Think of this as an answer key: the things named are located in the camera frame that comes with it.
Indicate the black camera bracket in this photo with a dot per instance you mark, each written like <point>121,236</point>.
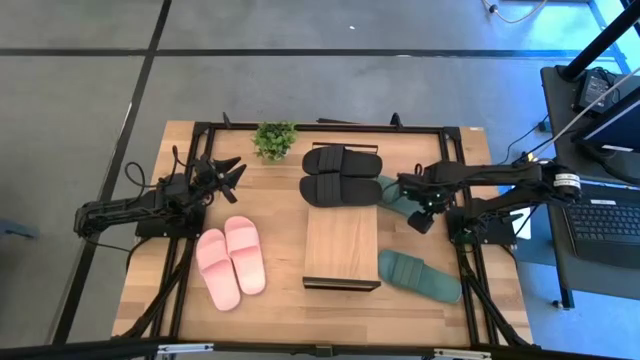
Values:
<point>324,351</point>

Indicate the wooden shelf with black frame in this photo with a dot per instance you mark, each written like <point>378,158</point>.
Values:
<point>340,245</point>

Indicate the black side desk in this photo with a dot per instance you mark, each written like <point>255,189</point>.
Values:
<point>555,250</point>
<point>555,125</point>

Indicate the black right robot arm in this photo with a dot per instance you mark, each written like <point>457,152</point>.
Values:
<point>500,175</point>

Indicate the green slide sandal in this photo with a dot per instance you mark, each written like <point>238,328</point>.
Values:
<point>417,275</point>
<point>387,192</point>

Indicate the white paper sheet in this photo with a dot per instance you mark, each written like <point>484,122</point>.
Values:
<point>524,227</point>

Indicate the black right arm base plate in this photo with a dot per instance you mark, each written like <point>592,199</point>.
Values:
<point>500,235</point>

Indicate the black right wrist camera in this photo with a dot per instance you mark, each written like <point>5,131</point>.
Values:
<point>421,222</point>

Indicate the black rig crossbar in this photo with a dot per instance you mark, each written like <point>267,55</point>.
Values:
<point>100,347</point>

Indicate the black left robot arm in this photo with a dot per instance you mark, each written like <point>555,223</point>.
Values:
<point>125,207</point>

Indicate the pink slide sandal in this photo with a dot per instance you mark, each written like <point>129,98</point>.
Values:
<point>217,280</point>
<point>247,270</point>

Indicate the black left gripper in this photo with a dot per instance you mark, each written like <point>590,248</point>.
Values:
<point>210,175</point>

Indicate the black monitor with stand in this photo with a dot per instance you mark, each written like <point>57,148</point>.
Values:
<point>615,130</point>

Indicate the black diagonal pole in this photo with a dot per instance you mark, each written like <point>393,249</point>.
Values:
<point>600,42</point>

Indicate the black power adapter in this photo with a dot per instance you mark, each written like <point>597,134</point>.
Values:
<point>594,90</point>

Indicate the black laptop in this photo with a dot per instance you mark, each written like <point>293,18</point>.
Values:
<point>605,225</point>

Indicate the black aluminium table frame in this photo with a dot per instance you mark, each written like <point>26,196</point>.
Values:
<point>235,128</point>

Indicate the black frame clamp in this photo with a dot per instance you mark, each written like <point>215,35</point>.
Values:
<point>227,121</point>
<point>396,121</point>

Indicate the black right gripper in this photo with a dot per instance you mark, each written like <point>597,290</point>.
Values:
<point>430,182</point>

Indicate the green potted plant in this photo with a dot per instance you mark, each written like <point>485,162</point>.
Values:
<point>274,142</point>

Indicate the silver metal bracket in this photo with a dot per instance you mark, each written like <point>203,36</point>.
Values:
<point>185,348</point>
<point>462,354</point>

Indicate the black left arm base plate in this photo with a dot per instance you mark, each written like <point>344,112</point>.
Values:
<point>150,227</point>

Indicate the black slide sandal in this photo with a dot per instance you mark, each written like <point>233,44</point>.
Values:
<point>350,191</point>
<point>350,162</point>

